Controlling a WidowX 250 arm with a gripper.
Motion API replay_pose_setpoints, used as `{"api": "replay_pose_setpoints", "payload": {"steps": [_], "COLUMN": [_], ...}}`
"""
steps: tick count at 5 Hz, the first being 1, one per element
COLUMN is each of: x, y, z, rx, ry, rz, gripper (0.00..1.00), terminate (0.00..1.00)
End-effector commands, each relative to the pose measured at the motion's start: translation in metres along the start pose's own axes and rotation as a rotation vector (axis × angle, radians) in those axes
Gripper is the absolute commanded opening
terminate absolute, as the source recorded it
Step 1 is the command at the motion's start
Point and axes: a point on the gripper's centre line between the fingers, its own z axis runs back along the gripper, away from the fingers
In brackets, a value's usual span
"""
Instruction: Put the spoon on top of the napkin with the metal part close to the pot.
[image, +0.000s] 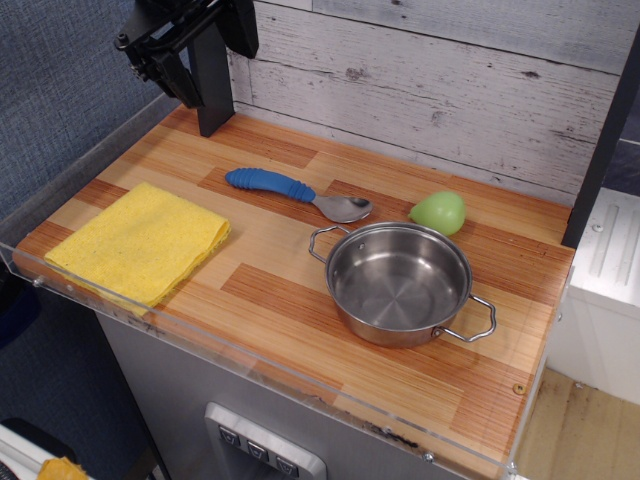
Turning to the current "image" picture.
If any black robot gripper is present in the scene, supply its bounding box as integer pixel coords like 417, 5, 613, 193
114, 1, 259, 137

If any blue handled metal spoon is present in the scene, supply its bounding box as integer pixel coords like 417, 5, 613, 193
225, 168, 373, 224

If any yellow cloth napkin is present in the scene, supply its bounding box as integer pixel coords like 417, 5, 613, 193
45, 183, 231, 316

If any stainless steel pot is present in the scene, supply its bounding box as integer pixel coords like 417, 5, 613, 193
309, 222, 497, 348

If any clear acrylic table guard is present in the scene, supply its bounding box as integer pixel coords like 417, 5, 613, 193
8, 108, 573, 463

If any green plastic pear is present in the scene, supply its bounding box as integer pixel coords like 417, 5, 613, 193
408, 191, 466, 236

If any grey toy fridge cabinet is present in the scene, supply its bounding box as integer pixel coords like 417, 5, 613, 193
99, 316, 512, 479

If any silver dispenser button panel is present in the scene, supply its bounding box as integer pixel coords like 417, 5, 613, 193
204, 402, 328, 479

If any yellow cloth scrap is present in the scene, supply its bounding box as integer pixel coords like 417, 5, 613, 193
36, 457, 89, 480

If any white metal side unit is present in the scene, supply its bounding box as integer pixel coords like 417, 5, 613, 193
547, 188, 639, 404

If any black vertical post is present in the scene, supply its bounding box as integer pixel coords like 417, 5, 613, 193
561, 30, 639, 248

